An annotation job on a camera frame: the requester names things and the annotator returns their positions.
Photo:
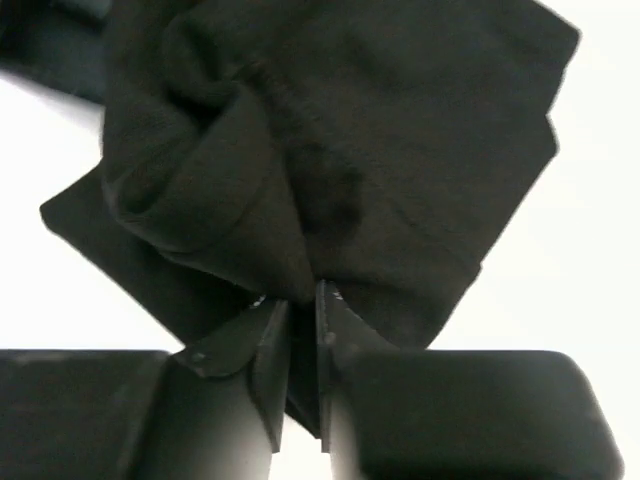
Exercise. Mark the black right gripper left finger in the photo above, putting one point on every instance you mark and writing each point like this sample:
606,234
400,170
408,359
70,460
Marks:
211,411

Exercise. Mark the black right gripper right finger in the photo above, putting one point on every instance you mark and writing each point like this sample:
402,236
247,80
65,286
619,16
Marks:
389,413

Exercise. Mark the black skirt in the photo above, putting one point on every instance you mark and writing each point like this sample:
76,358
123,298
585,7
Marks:
255,148

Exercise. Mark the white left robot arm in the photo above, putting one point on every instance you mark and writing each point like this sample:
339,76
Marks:
57,44

